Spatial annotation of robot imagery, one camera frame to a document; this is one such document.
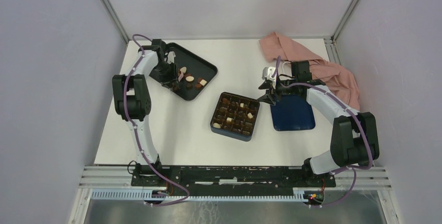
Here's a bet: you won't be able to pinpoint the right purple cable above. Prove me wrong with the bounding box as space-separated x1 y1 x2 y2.
273 55 374 207

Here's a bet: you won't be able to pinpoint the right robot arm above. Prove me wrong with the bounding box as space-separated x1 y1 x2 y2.
258 58 379 186

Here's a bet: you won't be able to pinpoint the blue box lid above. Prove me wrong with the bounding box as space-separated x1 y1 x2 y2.
270 95 316 131

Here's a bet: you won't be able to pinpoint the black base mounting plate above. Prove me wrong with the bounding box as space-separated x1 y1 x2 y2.
131 164 336 196

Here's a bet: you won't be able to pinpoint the blue chocolate box with insert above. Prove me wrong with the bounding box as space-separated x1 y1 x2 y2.
210 92 260 142

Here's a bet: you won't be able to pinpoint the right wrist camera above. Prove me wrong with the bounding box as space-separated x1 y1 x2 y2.
262 67 278 82

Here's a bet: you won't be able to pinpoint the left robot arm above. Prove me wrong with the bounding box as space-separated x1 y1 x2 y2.
112 34 178 186

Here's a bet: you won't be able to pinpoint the pink cloth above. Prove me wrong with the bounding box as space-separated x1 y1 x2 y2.
259 32 360 110

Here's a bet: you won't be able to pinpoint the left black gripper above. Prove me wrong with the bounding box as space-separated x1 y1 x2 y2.
153 61 181 92

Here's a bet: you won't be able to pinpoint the black plastic tray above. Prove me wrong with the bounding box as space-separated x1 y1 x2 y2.
148 42 219 102

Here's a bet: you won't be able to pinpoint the pink cat paw tongs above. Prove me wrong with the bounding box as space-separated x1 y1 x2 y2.
178 71 184 82

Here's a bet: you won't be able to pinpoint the white slotted cable duct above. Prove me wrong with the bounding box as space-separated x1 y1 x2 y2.
91 189 308 203

